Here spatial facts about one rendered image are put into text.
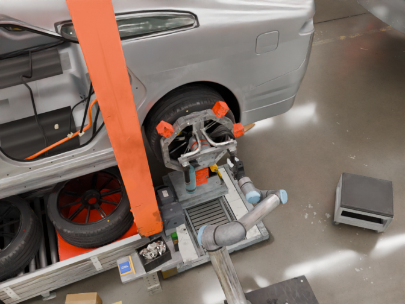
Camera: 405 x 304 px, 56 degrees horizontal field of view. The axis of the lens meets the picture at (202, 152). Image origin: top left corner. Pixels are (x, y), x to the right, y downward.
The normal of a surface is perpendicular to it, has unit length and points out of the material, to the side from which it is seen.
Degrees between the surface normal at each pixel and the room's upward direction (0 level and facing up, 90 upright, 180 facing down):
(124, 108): 90
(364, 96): 0
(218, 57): 90
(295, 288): 0
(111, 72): 90
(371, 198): 0
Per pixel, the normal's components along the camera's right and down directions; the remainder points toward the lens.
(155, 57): 0.35, 0.58
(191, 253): -0.04, -0.66
